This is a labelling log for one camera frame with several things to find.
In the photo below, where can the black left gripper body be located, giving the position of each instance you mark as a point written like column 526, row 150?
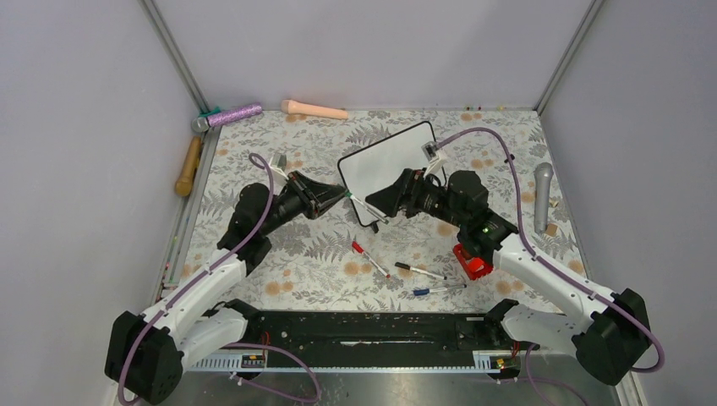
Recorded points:
column 296, row 200

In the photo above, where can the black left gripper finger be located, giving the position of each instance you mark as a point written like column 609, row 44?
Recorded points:
column 320, row 207
column 320, row 192

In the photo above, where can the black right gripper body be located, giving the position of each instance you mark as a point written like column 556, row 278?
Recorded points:
column 424, row 197

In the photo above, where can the green marker pen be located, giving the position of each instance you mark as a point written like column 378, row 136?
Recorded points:
column 373, row 211

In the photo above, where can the white whiteboard black frame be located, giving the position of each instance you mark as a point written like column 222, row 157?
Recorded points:
column 379, row 164

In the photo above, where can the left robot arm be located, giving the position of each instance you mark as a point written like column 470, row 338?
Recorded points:
column 148, row 353

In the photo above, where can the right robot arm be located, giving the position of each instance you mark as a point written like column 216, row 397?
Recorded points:
column 606, row 332

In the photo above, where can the red marker pen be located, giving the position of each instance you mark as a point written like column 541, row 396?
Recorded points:
column 360, row 250

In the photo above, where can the black marker pen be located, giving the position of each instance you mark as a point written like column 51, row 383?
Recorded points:
column 405, row 270

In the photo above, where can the pink microphone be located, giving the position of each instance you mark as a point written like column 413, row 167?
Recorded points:
column 289, row 106

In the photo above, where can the red plastic box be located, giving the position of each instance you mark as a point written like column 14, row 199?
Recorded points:
column 474, row 267

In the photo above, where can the blue marker pen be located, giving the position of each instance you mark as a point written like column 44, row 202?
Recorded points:
column 435, row 290

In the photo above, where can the gold microphone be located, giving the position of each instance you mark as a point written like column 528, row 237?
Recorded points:
column 185, row 181

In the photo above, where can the purple glitter microphone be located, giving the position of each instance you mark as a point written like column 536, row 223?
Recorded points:
column 218, row 117

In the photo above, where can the silver microphone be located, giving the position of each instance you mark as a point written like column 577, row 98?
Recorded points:
column 543, row 175

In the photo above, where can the small wooden cube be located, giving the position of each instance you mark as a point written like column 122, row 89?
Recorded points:
column 551, row 229

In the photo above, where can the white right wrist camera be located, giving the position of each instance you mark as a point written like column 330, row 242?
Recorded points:
column 436, row 158

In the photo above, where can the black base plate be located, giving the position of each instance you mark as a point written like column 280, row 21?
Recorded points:
column 372, row 341

